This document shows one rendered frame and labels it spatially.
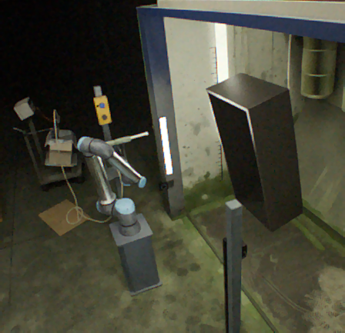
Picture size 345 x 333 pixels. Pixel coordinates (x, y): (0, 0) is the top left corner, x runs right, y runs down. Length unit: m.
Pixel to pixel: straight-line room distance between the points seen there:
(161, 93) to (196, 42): 0.57
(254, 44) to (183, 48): 0.77
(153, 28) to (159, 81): 0.48
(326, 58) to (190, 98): 1.36
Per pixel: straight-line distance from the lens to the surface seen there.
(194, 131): 3.36
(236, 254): 1.46
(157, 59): 3.01
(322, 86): 3.55
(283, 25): 1.34
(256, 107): 2.24
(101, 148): 2.35
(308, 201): 3.74
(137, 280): 3.04
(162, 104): 3.12
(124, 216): 2.64
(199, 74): 3.20
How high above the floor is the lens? 2.44
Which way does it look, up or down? 29 degrees down
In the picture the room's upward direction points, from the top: 7 degrees counter-clockwise
